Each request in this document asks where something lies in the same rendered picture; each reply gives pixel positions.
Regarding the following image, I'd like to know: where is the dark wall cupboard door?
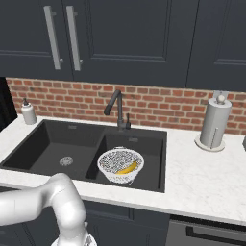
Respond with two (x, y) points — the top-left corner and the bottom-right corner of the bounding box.
(185, 0), (246, 93)
(0, 0), (75, 82)
(61, 0), (200, 88)

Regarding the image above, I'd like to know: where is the yellow banana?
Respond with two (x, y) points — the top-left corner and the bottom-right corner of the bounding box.
(115, 160), (138, 176)

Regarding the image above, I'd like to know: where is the white perforated colander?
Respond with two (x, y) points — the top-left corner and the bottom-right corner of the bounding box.
(97, 146), (145, 185)

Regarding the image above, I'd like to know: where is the black sink faucet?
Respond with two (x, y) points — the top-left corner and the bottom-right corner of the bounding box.
(103, 89), (132, 132)

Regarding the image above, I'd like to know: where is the grey dishwasher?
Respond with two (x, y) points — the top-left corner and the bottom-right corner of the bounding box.
(164, 214), (246, 246)

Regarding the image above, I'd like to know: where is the white soap dispenser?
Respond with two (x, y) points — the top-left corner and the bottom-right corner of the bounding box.
(20, 97), (37, 126)

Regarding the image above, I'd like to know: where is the black double sink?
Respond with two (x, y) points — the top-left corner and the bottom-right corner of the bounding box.
(0, 118), (168, 194)

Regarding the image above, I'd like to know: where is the grey cupboard handle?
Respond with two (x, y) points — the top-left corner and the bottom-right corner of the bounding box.
(43, 5), (64, 71)
(65, 5), (84, 72)

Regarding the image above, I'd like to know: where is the white paper towel roll holder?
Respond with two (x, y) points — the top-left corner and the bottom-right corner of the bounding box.
(194, 93), (233, 153)

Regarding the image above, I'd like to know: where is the dark base cupboard door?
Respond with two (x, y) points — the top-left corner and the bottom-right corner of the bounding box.
(82, 200), (171, 246)
(0, 186), (62, 246)

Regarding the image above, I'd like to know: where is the black appliance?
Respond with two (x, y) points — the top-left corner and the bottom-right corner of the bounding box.
(0, 76), (18, 133)

